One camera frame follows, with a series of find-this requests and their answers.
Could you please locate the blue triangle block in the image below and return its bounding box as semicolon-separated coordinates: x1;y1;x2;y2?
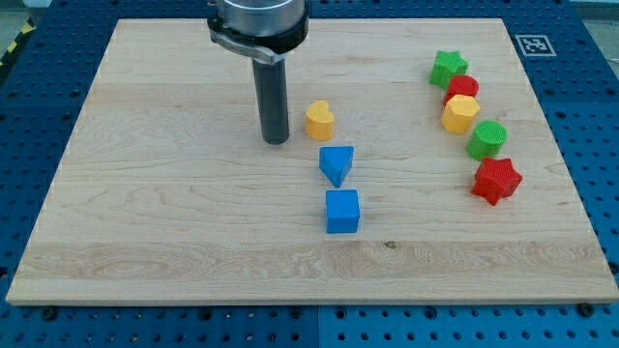
319;146;354;188

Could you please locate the yellow hexagon block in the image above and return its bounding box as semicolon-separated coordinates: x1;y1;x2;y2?
441;95;481;134

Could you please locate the wooden board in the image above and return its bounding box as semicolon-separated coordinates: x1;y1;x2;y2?
7;18;618;306

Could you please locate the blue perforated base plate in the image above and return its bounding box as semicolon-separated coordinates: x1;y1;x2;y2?
1;1;618;347

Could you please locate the green cylinder block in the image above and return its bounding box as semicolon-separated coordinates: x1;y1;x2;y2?
466;120;508;160

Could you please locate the red cylinder block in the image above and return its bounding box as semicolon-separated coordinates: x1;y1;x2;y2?
442;74;480;105

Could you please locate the red star block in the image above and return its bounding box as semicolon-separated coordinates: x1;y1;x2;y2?
471;157;523;206

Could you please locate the yellow heart block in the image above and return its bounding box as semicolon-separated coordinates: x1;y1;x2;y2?
306;100;335;141

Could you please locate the green star block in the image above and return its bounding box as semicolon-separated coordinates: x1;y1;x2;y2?
428;50;469;90

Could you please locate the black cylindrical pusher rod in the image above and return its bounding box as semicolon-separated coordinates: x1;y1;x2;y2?
252;58;289;145

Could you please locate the blue cube block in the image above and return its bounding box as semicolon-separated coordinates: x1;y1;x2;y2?
325;189;361;234

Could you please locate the white fiducial marker tag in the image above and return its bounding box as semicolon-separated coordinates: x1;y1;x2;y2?
516;34;556;57

